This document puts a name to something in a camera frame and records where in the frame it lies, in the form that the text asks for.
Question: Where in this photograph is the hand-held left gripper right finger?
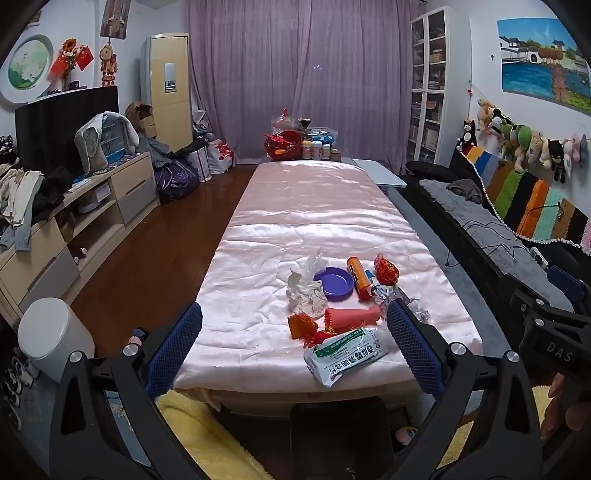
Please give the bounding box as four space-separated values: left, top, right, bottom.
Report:
385 299 546 480

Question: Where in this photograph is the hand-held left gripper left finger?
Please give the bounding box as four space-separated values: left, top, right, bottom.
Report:
48 302 204 480

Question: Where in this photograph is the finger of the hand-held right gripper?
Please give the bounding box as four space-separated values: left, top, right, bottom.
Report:
547 265 591 319

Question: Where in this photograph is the clear plastic wrapper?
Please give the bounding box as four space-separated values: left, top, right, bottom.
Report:
300 247 328 278
376 284 430 322

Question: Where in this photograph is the white green packet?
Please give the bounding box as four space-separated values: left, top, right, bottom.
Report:
303 327 391 388

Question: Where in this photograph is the pink ribbed sleeve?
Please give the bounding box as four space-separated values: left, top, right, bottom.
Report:
323 305 383 332

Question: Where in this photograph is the red candy wrapper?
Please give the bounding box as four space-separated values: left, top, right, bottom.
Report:
373 253 400 286

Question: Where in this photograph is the small red gold wrapper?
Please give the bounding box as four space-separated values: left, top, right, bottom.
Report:
302 325 340 347

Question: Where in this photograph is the black trash bin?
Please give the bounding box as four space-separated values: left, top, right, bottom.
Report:
290 397 394 480

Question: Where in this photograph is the orange wrapper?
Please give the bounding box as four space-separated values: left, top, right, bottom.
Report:
287 314 319 340

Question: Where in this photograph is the white tissue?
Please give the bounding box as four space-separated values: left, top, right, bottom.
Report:
286 268 328 319

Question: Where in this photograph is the person's right hand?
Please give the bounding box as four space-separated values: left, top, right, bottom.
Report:
539 373 591 433

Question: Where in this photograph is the black sofa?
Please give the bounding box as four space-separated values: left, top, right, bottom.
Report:
404 159 591 319

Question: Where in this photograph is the orange snack can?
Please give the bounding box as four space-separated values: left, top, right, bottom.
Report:
346 256 374 302

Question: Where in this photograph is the striped knitted blanket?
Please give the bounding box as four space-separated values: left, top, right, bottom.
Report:
464 145 591 257

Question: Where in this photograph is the yellow fluffy cloth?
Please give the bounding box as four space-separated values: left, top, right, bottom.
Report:
154 385 555 480

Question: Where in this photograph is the purple plastic plate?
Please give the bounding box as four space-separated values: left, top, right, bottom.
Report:
313 267 356 302

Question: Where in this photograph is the grey fluffy blanket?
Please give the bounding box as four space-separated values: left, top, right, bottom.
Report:
418 178 550 264

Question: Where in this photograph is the white round bin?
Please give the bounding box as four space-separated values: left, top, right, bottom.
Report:
17 298 95 384

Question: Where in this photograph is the dark grey cloth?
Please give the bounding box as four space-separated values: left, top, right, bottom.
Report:
445 179 483 204

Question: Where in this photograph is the row of plush toys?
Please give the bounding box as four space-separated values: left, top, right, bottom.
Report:
455 97 591 183

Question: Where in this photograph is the blue patterned carpet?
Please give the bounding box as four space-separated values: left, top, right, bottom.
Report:
0 360 61 462

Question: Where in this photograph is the beige television cabinet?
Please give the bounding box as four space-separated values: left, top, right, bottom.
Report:
0 151 160 324

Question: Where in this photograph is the purple bag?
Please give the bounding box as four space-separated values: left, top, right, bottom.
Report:
154 159 201 204

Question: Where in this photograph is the black cushion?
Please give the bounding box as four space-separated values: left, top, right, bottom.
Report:
405 161 458 182

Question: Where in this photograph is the white folding table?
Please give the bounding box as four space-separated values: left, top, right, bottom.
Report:
353 158 407 188

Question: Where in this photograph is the white red bag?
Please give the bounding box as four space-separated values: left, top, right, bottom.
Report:
205 138 237 175

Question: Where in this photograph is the blue bird cage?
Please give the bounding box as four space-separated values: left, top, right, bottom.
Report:
97 113 129 164

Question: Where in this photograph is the pile of clothes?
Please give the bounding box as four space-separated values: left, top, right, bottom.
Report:
0 164 72 252

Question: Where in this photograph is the grey white cage cover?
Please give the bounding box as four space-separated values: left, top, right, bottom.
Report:
75 111 139 174

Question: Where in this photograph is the white glass bookcase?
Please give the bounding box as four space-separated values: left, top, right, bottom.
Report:
409 6 472 164

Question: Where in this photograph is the red basket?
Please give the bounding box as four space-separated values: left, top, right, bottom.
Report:
264 130 305 160

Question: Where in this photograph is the cardboard box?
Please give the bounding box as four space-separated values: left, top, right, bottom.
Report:
124 102 158 139

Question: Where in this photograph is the clear storage box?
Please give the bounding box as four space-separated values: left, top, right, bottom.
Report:
305 124 340 145

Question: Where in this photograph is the beige standing air conditioner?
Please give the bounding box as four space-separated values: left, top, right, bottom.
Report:
140 32 194 153

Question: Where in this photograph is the black television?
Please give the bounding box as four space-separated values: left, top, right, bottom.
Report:
15 85 120 174

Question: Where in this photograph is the hanging doll ornament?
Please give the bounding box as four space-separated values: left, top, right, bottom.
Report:
99 39 118 88

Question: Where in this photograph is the purple curtain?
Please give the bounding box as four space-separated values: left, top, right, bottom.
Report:
185 0 423 164

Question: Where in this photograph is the landscape wall painting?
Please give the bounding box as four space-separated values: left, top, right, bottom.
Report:
496 17 591 112

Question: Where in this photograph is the round wall art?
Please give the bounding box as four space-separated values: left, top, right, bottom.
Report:
0 33 58 109

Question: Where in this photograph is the hanging wall scroll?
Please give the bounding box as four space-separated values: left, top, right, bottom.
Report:
100 0 134 40

